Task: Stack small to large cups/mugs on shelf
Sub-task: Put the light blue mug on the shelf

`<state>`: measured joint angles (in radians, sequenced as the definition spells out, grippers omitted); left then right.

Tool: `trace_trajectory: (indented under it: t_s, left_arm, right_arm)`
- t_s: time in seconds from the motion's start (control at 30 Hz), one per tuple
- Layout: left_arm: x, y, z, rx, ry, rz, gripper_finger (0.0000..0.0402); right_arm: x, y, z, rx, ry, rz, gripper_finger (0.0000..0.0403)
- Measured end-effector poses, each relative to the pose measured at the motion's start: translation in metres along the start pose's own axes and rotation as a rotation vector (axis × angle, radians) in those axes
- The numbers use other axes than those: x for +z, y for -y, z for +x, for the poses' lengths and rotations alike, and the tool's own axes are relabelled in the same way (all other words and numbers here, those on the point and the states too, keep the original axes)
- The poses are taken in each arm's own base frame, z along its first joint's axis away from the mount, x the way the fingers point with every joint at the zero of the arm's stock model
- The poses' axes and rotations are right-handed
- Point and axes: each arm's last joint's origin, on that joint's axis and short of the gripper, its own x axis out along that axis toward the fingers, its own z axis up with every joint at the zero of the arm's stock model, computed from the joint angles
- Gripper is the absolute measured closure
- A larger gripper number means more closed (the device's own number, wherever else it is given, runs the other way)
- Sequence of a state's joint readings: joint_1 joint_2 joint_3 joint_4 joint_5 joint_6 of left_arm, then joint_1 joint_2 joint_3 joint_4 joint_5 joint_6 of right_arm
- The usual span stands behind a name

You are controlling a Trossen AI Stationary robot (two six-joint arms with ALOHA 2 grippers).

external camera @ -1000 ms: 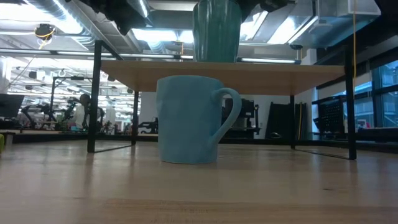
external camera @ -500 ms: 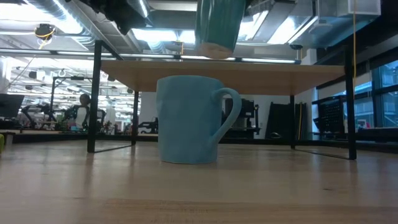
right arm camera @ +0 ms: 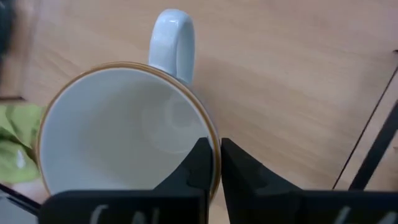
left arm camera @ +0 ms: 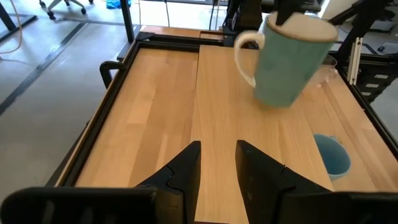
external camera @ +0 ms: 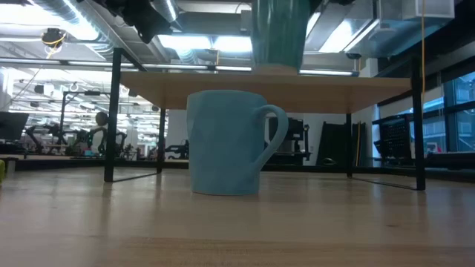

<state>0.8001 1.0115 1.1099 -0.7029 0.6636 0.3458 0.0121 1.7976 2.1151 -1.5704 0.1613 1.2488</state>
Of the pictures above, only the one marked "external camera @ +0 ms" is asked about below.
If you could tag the teal mug with gold rim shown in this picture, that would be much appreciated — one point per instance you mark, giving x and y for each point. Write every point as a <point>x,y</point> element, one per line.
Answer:
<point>280,33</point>

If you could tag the light blue faceted mug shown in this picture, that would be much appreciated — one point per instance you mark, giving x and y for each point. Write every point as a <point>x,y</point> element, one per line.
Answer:
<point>222,144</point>

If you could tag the black background robot arm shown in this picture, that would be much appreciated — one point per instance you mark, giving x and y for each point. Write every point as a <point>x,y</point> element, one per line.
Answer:
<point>178,150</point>

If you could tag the grey ceiling box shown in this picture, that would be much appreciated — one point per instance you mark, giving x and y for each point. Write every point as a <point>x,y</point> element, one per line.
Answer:
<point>245,21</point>

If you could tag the person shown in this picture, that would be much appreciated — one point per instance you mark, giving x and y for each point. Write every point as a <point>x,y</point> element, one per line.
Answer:
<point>99,130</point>

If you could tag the black computer monitor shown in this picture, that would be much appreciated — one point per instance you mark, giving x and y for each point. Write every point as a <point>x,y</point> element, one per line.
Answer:
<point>13,126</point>

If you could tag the black equipment rack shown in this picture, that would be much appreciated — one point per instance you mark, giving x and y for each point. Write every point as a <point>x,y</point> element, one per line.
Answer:
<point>295,137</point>

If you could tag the yellow-green object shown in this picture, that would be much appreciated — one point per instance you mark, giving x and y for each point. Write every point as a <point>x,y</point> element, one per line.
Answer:
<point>2,170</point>

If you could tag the black leaning panel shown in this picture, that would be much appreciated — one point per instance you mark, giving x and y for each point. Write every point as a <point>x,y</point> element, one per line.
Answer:
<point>334,144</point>

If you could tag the black perforated cart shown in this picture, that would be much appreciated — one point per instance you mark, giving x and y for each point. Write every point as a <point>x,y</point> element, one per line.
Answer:
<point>395,139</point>

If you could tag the white ceiling box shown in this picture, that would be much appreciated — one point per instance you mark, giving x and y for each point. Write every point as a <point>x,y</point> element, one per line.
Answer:
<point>428,9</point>

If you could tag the wooden shelf with black frame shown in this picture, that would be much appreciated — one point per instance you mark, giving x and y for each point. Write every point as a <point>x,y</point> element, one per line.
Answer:
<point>297,92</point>

